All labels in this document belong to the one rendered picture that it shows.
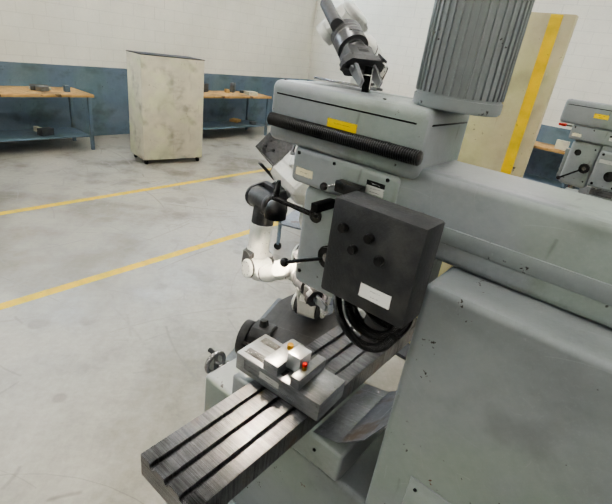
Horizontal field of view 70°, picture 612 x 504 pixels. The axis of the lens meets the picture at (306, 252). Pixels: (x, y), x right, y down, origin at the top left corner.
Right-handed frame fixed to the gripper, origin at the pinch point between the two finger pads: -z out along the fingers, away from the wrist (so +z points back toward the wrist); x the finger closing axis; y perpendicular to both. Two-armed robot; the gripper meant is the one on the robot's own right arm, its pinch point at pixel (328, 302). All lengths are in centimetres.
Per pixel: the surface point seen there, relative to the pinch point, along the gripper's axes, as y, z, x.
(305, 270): -13.6, 0.1, -10.7
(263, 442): 28.3, -21.3, -30.1
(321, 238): -25.8, -3.5, -9.2
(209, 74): 15, 899, 251
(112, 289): 126, 235, -41
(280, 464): 61, -8, -14
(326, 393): 21.3, -17.3, -7.5
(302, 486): 63, -18, -10
